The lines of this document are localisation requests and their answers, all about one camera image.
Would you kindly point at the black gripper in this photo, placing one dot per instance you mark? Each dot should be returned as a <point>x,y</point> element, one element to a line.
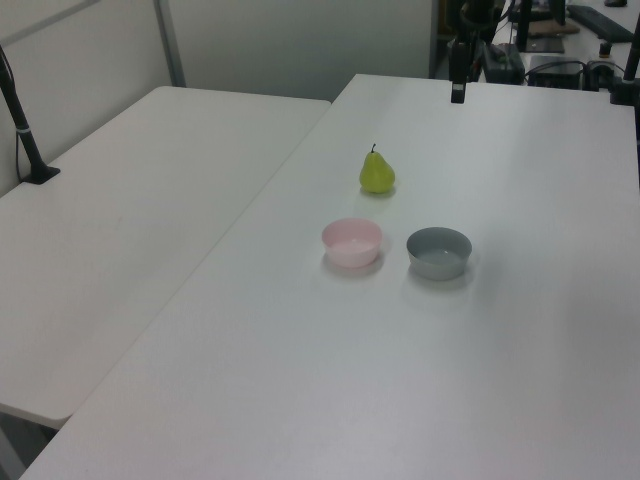
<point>459,62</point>

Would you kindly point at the green apple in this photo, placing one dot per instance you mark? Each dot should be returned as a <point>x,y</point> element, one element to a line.
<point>377,175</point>

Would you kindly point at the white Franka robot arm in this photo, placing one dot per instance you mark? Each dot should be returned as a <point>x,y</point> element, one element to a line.
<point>476,12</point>

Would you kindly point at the grey plastic bowl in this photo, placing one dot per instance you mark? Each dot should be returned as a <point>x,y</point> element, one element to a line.
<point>437,262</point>

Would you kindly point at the pink plastic bowl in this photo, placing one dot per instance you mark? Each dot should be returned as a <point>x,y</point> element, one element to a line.
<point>350,250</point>

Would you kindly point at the dark device with green part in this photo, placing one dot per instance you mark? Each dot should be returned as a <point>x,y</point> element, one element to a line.
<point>502,67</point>

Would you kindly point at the black monitor stand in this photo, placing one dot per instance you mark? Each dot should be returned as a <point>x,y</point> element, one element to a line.
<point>525,25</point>
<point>557,11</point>

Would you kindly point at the black electronics box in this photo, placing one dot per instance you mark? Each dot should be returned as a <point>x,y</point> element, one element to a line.
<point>555,75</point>

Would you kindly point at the brown desk pad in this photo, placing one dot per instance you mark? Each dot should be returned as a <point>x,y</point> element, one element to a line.
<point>555,30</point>

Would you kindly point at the emergency stop button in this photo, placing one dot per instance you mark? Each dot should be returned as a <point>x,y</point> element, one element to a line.
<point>606,50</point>

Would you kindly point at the black keyboard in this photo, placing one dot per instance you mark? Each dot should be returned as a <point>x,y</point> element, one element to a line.
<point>600,22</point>

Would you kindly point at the black clamp pole stand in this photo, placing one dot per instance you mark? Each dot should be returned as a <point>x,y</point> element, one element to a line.
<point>625,80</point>

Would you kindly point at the white side table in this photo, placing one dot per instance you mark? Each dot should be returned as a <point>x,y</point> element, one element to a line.
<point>125,225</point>

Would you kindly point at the black pole stand white band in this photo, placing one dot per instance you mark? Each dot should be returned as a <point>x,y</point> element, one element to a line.
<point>27,145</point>

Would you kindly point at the grey metal partition post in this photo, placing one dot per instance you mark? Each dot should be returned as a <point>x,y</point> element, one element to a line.
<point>171,45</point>

